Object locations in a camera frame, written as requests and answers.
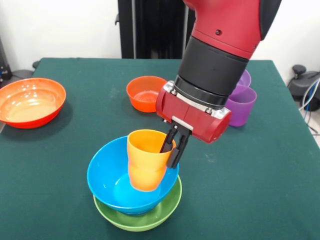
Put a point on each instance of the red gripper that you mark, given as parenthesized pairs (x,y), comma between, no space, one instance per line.
(190,120)

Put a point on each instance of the orange cup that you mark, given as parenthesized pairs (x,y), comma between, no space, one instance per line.
(145,170)

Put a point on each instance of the small orange bowl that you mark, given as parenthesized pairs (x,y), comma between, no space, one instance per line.
(142,100)

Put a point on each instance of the large light blue bowl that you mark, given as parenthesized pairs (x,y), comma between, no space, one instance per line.
(107,175)

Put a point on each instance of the green bowl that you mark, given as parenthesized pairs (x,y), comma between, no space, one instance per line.
(150,217)

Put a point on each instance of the large orange bowl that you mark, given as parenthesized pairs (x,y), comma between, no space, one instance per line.
(27,105)

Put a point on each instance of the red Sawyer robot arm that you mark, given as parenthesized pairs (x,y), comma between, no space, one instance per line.
(220,50)

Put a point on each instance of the dark green table cloth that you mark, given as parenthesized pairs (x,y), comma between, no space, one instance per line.
(225,187)

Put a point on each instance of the purple cup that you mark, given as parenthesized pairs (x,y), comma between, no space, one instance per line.
(240,110)

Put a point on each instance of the purple bowl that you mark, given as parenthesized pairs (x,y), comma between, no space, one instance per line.
(245,78)

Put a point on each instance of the black chair base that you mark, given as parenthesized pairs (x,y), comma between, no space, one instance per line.
(305,82)

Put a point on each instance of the grey office chair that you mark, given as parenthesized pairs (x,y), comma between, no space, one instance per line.
(20,73)

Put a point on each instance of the black equipment stand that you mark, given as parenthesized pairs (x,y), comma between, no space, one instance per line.
(3,60)

